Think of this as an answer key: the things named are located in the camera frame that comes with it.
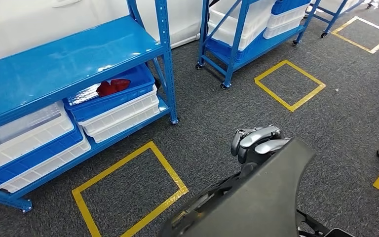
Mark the dark grey plastic panel part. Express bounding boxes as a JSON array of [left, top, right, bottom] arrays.
[[158, 137, 355, 237]]

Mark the red plastic part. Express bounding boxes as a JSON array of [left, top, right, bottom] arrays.
[[110, 78, 132, 93], [96, 80, 117, 98]]

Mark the blue wheeled shelf rack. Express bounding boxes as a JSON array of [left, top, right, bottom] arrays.
[[307, 0, 375, 39], [195, 0, 323, 90]]

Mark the blue metal shelf rack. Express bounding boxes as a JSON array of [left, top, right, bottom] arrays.
[[0, 0, 180, 214]]

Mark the blue plastic bin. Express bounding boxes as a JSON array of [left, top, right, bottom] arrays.
[[62, 64, 156, 122], [0, 125, 84, 188], [270, 0, 312, 16]]

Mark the clear plastic bag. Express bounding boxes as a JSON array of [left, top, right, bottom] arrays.
[[68, 83, 101, 106]]

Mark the large white plastic bin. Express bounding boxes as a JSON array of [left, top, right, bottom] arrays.
[[207, 0, 277, 51]]

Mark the translucent white plastic bin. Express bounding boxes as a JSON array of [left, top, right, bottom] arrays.
[[0, 100, 75, 177]]

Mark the white partition panel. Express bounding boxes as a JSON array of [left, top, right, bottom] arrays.
[[0, 0, 206, 66]]

